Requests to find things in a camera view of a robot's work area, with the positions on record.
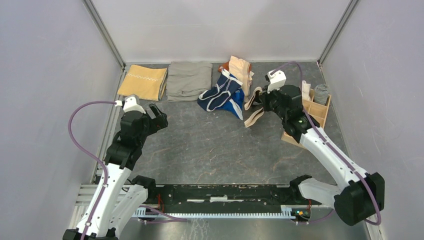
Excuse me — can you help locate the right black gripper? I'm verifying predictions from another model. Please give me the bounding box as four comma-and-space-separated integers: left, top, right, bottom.
259, 82, 288, 121

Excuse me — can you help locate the olive boxer briefs beige waistband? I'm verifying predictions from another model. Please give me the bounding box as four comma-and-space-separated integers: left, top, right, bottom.
244, 86, 265, 128

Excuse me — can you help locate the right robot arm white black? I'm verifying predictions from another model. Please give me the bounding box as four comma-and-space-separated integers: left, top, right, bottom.
258, 85, 386, 226

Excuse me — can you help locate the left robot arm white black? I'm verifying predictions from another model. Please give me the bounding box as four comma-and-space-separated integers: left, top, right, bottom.
62, 103, 168, 240

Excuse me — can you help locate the peach orange underwear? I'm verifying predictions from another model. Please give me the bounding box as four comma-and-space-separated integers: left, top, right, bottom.
218, 55, 254, 98

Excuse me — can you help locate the navy blue white-trimmed underwear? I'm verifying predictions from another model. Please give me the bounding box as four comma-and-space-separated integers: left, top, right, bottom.
197, 69, 245, 120

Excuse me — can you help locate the rolled white cloth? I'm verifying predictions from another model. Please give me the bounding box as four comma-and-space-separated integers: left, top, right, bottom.
301, 80, 311, 101

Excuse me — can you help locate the wooden compartment organizer box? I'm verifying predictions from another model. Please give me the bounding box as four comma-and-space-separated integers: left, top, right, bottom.
281, 89, 332, 149

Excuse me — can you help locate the rolled grey striped cloth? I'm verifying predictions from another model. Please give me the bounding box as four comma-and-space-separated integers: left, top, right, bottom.
313, 84, 329, 105

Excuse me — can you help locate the folded yellow cloth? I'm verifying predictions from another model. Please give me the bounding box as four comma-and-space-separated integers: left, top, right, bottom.
117, 65, 168, 101

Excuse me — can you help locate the folded grey cloth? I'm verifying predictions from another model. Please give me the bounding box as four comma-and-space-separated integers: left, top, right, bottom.
166, 61, 213, 102

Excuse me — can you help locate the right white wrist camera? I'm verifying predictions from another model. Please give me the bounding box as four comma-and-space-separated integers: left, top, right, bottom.
265, 70, 287, 93

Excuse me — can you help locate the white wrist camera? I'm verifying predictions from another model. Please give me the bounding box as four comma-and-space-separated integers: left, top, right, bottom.
265, 70, 287, 93
122, 94, 146, 114

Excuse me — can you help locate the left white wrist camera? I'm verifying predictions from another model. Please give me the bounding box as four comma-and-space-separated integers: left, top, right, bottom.
122, 94, 146, 114

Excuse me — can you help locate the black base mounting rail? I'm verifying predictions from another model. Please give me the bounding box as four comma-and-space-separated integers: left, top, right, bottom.
144, 184, 318, 214

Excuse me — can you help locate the aluminium frame rail front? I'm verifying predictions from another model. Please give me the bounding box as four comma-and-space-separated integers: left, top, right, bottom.
75, 184, 312, 220

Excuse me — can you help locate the right corner aluminium post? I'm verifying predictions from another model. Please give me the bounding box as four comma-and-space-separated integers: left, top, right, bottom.
317, 0, 360, 67

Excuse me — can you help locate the corner aluminium post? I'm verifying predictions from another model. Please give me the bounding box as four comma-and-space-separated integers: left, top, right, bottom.
317, 0, 360, 67
82, 0, 126, 69

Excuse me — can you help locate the left corner aluminium post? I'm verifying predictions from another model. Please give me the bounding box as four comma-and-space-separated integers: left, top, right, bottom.
82, 0, 126, 69

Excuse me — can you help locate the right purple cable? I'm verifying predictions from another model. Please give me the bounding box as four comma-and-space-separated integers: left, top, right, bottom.
271, 61, 382, 226

